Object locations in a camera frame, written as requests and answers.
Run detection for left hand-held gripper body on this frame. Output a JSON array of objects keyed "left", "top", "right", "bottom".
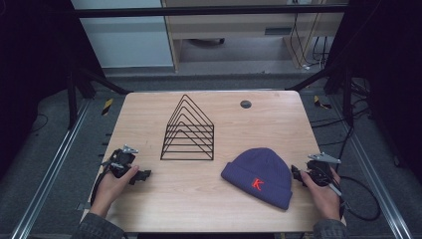
[{"left": 101, "top": 143, "right": 140, "bottom": 179}]

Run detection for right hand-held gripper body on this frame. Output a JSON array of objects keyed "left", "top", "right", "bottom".
[{"left": 300, "top": 151, "right": 342, "bottom": 187}]

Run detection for purple knit beanie hat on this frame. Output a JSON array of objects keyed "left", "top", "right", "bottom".
[{"left": 220, "top": 147, "right": 294, "bottom": 211}]

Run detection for black wire file rack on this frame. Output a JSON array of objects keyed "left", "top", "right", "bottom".
[{"left": 160, "top": 94, "right": 215, "bottom": 161}]

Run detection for person's right hand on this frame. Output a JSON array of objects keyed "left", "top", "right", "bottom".
[{"left": 300, "top": 166, "right": 342, "bottom": 221}]

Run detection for person's left hand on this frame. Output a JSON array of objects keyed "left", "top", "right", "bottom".
[{"left": 89, "top": 164, "right": 140, "bottom": 219}]

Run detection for black and yellow tape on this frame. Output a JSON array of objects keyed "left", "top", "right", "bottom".
[
  {"left": 314, "top": 95, "right": 332, "bottom": 110},
  {"left": 101, "top": 98, "right": 114, "bottom": 117}
]

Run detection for black stand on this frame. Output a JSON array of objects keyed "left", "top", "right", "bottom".
[
  {"left": 285, "top": 63, "right": 356, "bottom": 127},
  {"left": 66, "top": 63, "right": 132, "bottom": 130}
]

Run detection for white cabinet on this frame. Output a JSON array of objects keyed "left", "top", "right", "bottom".
[{"left": 70, "top": 0, "right": 175, "bottom": 69}]

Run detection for wooden desk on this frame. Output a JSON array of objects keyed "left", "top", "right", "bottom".
[{"left": 161, "top": 0, "right": 349, "bottom": 72}]

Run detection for black cable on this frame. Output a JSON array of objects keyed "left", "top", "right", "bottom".
[
  {"left": 337, "top": 175, "right": 382, "bottom": 222},
  {"left": 90, "top": 164, "right": 111, "bottom": 207}
]

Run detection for aluminium rail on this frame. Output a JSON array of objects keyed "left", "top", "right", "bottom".
[
  {"left": 331, "top": 96, "right": 414, "bottom": 239},
  {"left": 11, "top": 99, "right": 93, "bottom": 239}
]

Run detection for bundle of hanging cables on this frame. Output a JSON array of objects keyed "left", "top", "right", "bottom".
[{"left": 289, "top": 13, "right": 331, "bottom": 71}]

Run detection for black metal frame bar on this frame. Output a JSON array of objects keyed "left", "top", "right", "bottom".
[{"left": 71, "top": 4, "right": 349, "bottom": 19}]

